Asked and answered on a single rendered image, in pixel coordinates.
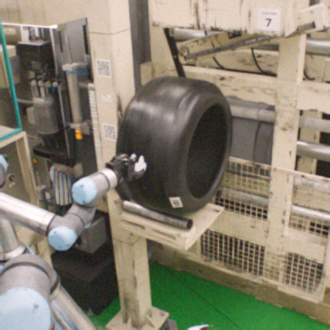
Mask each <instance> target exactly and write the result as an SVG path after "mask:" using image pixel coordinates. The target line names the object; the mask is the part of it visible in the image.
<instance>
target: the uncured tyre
mask: <svg viewBox="0 0 330 330"><path fill-rule="evenodd" d="M232 140H233V117H232V112H231V106H230V105H229V103H228V100H227V99H226V98H225V96H224V94H223V93H222V92H221V90H220V89H219V87H218V86H217V85H214V84H212V83H210V82H208V81H205V80H196V79H190V78H185V77H173V76H163V77H157V78H155V79H153V80H150V81H149V82H147V83H146V84H145V85H144V86H143V87H142V88H141V89H140V90H139V91H138V92H137V93H136V94H135V96H134V97H133V98H132V99H131V100H130V101H129V103H128V105H127V107H126V108H125V110H124V115H123V117H122V120H121V122H120V125H119V131H118V134H117V139H116V155H118V154H120V153H121V154H125V155H127V156H128V157H130V158H131V155H133V154H135V155H136V157H137V163H139V159H140V157H141V156H143V157H144V162H145V164H146V168H145V171H144V174H143V175H142V176H141V177H139V178H137V179H135V180H132V181H125V183H126V185H127V187H128V189H129V190H130V192H131V194H132V195H133V198H132V200H134V201H135V202H136V203H138V204H139V205H141V206H145V207H147V208H151V209H154V210H157V211H161V212H164V213H167V214H171V215H176V216H188V215H191V214H194V213H196V212H197V211H199V210H200V209H202V208H204V207H205V206H206V205H207V204H208V203H209V202H210V201H211V200H212V198H213V197H214V195H215V194H216V191H217V190H218V188H219V187H220V184H221V182H222V179H223V177H224V174H225V170H226V168H227V166H228V161H229V158H230V154H231V146H232ZM170 197H179V198H180V201H181V203H182V205H183V207H176V208H173V207H172V204H171V203H170V200H169V198H170Z"/></svg>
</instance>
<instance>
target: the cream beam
mask: <svg viewBox="0 0 330 330"><path fill-rule="evenodd" d="M151 6H152V27H160V28H180V29H198V30H208V31H219V32H232V33H238V34H249V35H266V36H277V37H286V36H288V35H289V34H290V33H291V32H294V31H295V30H296V29H297V22H298V11H299V10H301V9H304V8H306V0H151ZM259 8H264V9H281V18H280V29H279V31H275V30H263V29H257V24H258V9H259Z"/></svg>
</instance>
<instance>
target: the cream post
mask: <svg viewBox="0 0 330 330"><path fill-rule="evenodd" d="M85 3H86V10H87V16H88V32H89V39H90V46H91V57H92V63H93V70H94V87H95V93H96V105H97V111H98V117H99V129H100V135H101V140H102V160H103V166H104V168H105V163H107V162H109V163H110V162H111V161H112V157H113V156H115V155H116V141H112V140H109V139H105V138H104V136H103V123H106V124H113V125H116V134H118V131H119V125H120V122H121V120H122V117H123V115H124V110H125V108H126V107H127V105H128V103H129V101H130V100H131V99H132V98H133V97H134V96H135V88H134V79H133V61H132V41H131V32H130V15H129V6H128V0H85ZM96 59H103V60H109V61H110V70H111V72H110V77H111V78H109V77H101V76H97V72H96ZM102 94H107V95H110V100H111V102H106V101H102ZM116 195H118V193H117V192H116V190H115V189H113V190H111V191H108V192H107V196H108V208H109V215H110V226H111V232H112V239H113V250H114V256H115V263H116V274H117V280H118V287H119V297H120V304H121V311H122V322H123V323H126V324H127V322H128V320H129V318H130V319H131V323H132V326H133V327H135V328H137V329H138V330H141V329H142V328H143V326H145V325H146V324H147V319H146V316H147V315H148V316H150V318H151V317H152V304H151V292H150V274H149V265H148V255H147V238H146V237H143V236H139V235H137V234H132V233H129V232H126V231H123V230H121V229H119V218H116V217H114V216H113V209H112V202H111V201H112V199H113V198H114V197H115V196H116Z"/></svg>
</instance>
